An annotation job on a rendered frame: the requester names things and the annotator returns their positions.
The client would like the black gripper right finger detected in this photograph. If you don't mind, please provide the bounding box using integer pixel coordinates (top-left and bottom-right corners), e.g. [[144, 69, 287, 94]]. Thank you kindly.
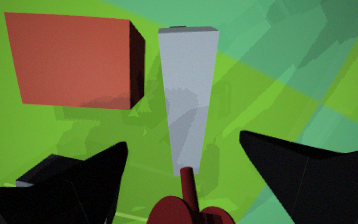
[[239, 130, 358, 224]]

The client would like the red-orange box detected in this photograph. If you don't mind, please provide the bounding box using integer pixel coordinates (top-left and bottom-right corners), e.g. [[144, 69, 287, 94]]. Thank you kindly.
[[4, 12, 146, 110]]

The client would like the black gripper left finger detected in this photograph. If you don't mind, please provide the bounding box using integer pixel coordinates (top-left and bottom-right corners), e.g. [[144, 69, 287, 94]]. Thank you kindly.
[[0, 142, 129, 224]]

